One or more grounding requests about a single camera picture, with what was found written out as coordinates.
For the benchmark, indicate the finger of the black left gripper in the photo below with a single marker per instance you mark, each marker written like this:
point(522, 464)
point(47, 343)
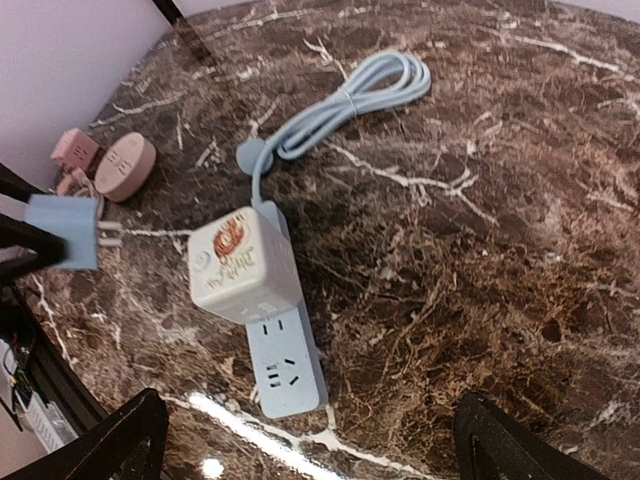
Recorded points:
point(43, 248)

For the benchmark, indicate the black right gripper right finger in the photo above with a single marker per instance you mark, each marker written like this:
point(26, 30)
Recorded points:
point(490, 444)

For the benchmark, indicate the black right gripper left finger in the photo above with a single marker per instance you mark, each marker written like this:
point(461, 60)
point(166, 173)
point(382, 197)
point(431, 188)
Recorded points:
point(128, 444)

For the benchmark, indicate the blue cube adapter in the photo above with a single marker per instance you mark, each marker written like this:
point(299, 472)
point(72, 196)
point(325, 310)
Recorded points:
point(76, 220)

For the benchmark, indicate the blue power strip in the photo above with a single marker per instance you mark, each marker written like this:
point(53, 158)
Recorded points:
point(286, 364)

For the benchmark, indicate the white cube socket adapter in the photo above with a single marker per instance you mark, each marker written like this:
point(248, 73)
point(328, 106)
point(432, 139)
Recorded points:
point(242, 268)

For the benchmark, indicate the large pink cube adapter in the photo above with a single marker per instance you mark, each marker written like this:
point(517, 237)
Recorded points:
point(75, 149)

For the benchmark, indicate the pink round power socket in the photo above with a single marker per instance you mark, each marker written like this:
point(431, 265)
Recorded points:
point(125, 167)

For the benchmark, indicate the grey slotted cable duct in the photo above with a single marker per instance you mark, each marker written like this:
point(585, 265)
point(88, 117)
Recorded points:
point(49, 424)

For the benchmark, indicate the left black frame post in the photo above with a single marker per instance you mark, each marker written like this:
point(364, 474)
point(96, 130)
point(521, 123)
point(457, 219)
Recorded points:
point(169, 10)

